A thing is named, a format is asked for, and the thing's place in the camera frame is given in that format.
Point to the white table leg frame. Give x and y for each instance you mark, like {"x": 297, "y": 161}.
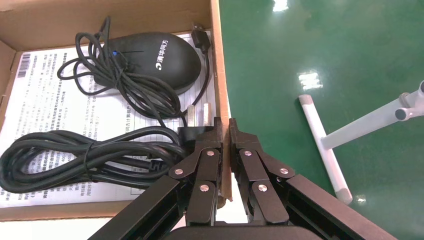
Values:
{"x": 319, "y": 132}

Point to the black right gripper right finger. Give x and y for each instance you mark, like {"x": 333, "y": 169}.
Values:
{"x": 251, "y": 172}

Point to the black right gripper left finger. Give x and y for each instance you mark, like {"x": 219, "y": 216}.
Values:
{"x": 207, "y": 172}

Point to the white printed instruction sheet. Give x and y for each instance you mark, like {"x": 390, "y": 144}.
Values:
{"x": 39, "y": 99}

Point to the brown cardboard storage box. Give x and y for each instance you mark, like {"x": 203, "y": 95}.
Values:
{"x": 99, "y": 13}

